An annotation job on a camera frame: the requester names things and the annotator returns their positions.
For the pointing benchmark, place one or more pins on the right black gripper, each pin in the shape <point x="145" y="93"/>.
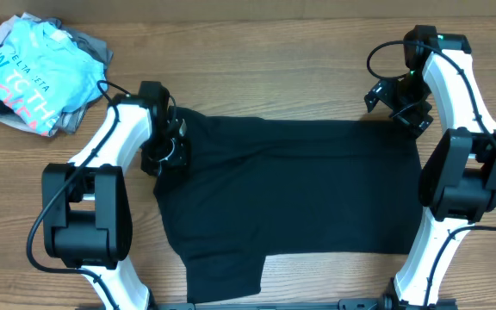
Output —
<point x="418" y="120"/>

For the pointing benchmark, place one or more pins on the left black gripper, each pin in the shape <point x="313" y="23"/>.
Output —
<point x="182" y="158"/>

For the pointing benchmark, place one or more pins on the black t-shirt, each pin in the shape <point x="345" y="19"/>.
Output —
<point x="256" y="188"/>

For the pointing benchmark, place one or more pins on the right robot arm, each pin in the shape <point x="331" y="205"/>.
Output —
<point x="457" y="185"/>

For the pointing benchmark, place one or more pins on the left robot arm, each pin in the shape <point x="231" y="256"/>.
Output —
<point x="85" y="226"/>

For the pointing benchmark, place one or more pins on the light blue printed t-shirt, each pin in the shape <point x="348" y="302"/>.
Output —
<point x="44" y="74"/>

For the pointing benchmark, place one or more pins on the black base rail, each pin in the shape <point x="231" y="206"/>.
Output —
<point x="265" y="306"/>

